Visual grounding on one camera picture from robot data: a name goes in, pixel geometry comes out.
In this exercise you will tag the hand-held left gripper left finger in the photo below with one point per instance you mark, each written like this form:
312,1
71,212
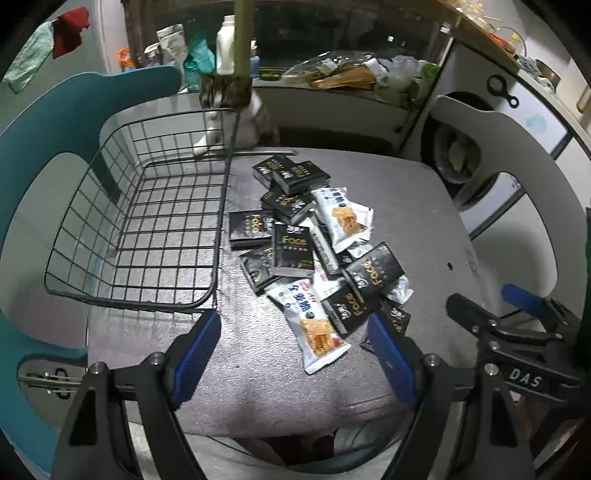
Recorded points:
198,355

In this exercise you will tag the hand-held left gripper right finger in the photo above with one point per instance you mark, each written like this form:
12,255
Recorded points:
392,364

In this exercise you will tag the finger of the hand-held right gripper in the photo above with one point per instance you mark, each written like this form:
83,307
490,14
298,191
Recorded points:
521,297
466,309

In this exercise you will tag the white snack packet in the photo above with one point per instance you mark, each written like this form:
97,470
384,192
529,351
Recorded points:
401,290
309,323
323,281
344,221

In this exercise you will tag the pile of black tissue packs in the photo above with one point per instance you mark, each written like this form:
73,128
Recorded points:
291,240

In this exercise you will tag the white washing machine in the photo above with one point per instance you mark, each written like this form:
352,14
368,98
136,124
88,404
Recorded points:
535,124

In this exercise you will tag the white chair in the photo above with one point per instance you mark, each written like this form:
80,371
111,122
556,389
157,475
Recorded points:
485,124

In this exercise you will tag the pile of plastic bags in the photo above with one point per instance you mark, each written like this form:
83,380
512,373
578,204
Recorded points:
360,74

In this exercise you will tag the tabby and white cat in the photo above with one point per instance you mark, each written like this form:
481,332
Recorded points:
217,92

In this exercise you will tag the wooden shelf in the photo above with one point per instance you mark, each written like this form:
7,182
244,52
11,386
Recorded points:
475,25

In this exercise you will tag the green dish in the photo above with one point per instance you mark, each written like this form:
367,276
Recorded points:
270,75

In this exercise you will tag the green pouch bag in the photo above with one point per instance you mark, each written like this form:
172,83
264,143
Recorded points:
201,57

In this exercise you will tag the small blue bottle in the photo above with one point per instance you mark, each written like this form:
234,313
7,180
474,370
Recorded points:
254,60

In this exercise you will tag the orange packet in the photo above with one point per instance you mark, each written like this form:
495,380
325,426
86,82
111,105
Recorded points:
125,60

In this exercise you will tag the white plastic bottle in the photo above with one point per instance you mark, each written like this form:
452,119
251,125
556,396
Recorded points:
225,46

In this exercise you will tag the white pouch bag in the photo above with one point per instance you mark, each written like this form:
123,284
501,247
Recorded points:
173,41

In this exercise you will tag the yellow-green pole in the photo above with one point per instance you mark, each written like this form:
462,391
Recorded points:
243,37

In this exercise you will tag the light green cloth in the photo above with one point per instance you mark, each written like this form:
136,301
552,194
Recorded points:
30,57

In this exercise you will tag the red cloth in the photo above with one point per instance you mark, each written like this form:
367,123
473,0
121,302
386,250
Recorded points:
69,32

